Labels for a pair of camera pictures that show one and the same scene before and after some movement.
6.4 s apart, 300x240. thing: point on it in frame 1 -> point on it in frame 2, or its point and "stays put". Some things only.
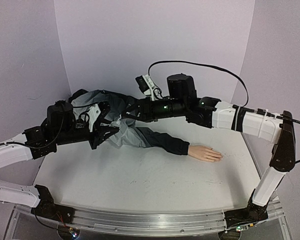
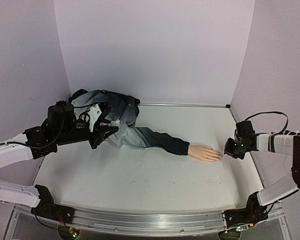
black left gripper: [100, 132] stays put
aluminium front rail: [148, 223] stays put
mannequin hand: [204, 153] stays put
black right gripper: [142, 110] -> [231, 150]
